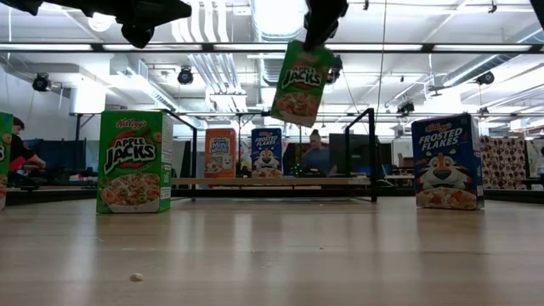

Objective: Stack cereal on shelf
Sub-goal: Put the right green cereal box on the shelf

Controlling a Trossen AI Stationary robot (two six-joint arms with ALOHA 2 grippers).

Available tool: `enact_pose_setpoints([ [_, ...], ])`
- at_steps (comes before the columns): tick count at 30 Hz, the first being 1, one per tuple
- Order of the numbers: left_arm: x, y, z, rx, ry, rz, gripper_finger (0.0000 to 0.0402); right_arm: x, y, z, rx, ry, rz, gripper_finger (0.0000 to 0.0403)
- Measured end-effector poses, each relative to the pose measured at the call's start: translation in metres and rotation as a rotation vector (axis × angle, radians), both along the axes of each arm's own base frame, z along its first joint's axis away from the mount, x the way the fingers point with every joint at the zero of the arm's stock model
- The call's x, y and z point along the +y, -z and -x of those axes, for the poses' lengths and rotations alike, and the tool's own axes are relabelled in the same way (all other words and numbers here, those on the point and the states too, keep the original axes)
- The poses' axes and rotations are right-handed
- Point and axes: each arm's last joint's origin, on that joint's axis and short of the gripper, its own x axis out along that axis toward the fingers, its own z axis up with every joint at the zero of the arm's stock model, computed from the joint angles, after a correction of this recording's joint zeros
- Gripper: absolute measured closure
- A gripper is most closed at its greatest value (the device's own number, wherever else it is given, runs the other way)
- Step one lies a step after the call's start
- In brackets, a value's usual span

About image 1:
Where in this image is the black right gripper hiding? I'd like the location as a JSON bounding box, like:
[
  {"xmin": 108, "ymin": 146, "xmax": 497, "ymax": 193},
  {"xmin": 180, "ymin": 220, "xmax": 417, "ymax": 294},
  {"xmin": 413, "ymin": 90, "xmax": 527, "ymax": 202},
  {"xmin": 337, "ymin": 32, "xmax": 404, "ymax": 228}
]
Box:
[{"xmin": 303, "ymin": 0, "xmax": 349, "ymax": 52}]

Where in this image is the thin hanging cable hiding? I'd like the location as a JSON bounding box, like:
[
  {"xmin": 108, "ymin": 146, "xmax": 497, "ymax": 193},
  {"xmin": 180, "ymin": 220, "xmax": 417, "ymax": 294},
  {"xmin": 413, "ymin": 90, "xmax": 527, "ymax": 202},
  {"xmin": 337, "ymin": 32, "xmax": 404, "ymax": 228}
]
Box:
[{"xmin": 374, "ymin": 0, "xmax": 388, "ymax": 124}]

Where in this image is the orange Mini Wheats cereal box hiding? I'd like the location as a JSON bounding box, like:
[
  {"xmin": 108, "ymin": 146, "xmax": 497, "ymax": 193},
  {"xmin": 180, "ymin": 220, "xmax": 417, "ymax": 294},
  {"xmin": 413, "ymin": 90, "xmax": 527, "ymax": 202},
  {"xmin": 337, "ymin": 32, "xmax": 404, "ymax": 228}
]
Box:
[{"xmin": 204, "ymin": 127, "xmax": 237, "ymax": 179}]

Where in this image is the blue partition screen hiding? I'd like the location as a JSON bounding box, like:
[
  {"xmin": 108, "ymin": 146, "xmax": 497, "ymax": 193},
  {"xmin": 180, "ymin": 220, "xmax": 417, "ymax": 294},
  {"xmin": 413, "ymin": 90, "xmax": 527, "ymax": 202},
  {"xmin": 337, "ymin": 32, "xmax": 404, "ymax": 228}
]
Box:
[{"xmin": 37, "ymin": 138, "xmax": 99, "ymax": 179}]

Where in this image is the light patterned fabric partition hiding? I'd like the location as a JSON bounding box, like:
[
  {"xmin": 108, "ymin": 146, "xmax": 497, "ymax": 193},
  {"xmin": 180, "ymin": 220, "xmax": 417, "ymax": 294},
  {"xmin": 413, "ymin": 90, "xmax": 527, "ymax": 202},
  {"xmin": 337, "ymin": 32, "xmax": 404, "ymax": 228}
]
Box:
[{"xmin": 479, "ymin": 135, "xmax": 528, "ymax": 190}]

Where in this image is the dark patterned fabric partition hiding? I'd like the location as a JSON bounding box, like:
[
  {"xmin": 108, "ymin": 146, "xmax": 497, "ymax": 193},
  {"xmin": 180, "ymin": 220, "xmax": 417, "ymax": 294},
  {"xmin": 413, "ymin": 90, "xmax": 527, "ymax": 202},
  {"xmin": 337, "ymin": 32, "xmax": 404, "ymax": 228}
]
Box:
[{"xmin": 282, "ymin": 142, "xmax": 307, "ymax": 178}]

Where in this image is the wooden shelf with black frame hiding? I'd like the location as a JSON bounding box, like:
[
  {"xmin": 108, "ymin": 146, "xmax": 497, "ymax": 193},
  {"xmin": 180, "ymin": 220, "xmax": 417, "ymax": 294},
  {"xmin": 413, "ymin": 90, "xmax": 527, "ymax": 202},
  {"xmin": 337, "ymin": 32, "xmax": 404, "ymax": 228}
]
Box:
[{"xmin": 163, "ymin": 107, "xmax": 379, "ymax": 204}]

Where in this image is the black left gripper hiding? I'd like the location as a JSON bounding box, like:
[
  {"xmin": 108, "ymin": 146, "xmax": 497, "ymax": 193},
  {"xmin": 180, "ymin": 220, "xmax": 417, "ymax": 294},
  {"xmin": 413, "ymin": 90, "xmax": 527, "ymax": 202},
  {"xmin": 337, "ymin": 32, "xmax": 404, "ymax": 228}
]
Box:
[{"xmin": 82, "ymin": 0, "xmax": 192, "ymax": 49}]

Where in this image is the green Apple Jacks cereal box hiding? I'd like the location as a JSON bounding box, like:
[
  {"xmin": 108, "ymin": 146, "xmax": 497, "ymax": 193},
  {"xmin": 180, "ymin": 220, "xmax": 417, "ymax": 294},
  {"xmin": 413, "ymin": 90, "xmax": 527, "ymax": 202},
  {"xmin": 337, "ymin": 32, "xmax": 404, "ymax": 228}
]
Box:
[
  {"xmin": 96, "ymin": 110, "xmax": 174, "ymax": 214},
  {"xmin": 0, "ymin": 110, "xmax": 14, "ymax": 212},
  {"xmin": 270, "ymin": 40, "xmax": 336, "ymax": 128}
]

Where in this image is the large round ceiling duct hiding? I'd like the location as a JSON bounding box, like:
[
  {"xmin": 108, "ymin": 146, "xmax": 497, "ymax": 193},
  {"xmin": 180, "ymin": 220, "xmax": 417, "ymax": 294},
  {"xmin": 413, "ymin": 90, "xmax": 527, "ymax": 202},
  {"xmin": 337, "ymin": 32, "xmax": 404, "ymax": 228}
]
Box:
[{"xmin": 250, "ymin": 0, "xmax": 310, "ymax": 43}]

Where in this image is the blue Frosted Flakes cereal box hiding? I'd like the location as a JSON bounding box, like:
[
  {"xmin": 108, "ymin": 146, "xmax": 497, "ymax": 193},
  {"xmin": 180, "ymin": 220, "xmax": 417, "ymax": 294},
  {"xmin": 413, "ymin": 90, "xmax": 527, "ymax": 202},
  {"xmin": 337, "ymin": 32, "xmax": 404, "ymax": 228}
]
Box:
[
  {"xmin": 251, "ymin": 127, "xmax": 284, "ymax": 179},
  {"xmin": 411, "ymin": 112, "xmax": 485, "ymax": 211}
]

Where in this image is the person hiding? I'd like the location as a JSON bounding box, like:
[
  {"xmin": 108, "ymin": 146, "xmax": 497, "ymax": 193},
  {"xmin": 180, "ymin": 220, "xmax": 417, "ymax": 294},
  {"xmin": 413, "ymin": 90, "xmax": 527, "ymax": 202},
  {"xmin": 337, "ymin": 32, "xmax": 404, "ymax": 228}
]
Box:
[
  {"xmin": 300, "ymin": 129, "xmax": 332, "ymax": 176},
  {"xmin": 8, "ymin": 116, "xmax": 47, "ymax": 190}
]

